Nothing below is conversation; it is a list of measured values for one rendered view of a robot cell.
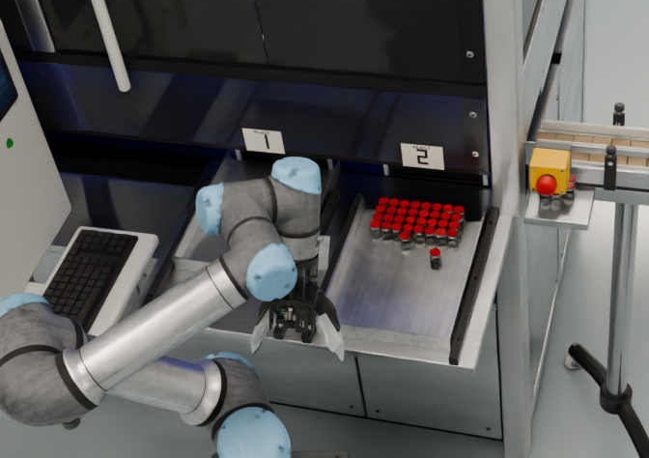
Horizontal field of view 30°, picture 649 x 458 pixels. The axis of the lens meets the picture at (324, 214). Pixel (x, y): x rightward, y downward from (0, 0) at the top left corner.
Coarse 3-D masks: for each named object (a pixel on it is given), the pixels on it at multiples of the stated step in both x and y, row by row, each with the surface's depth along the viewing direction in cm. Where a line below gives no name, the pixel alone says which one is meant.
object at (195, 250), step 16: (224, 160) 266; (240, 160) 270; (224, 176) 267; (240, 176) 266; (256, 176) 265; (336, 176) 260; (192, 224) 253; (192, 240) 254; (208, 240) 253; (224, 240) 252; (176, 256) 247; (192, 256) 250; (208, 256) 249
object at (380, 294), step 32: (352, 224) 246; (480, 224) 241; (352, 256) 244; (384, 256) 243; (416, 256) 242; (448, 256) 241; (352, 288) 238; (384, 288) 237; (416, 288) 236; (448, 288) 235; (352, 320) 232; (384, 320) 231; (416, 320) 230; (448, 320) 229
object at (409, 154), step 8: (408, 144) 241; (408, 152) 242; (416, 152) 242; (432, 152) 241; (440, 152) 240; (408, 160) 244; (416, 160) 243; (424, 160) 243; (432, 160) 242; (440, 160) 242; (432, 168) 244; (440, 168) 243
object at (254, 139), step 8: (248, 136) 252; (256, 136) 252; (264, 136) 251; (272, 136) 250; (280, 136) 250; (248, 144) 254; (256, 144) 253; (264, 144) 253; (272, 144) 252; (280, 144) 251; (272, 152) 254; (280, 152) 253
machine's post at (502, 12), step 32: (512, 0) 210; (512, 32) 215; (512, 64) 220; (512, 96) 225; (512, 128) 230; (512, 160) 236; (512, 192) 242; (512, 256) 255; (512, 288) 262; (512, 320) 269; (512, 352) 277; (512, 384) 285; (512, 416) 294; (512, 448) 304
